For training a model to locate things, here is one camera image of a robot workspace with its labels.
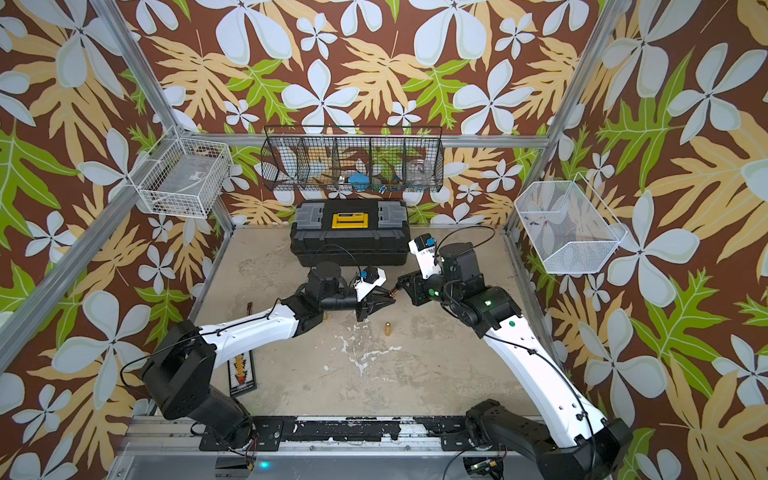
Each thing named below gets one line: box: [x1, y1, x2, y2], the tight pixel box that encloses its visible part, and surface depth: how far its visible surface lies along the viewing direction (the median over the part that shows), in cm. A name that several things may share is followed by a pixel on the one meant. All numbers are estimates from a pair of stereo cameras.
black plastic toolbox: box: [290, 200, 412, 267], surface depth 100 cm
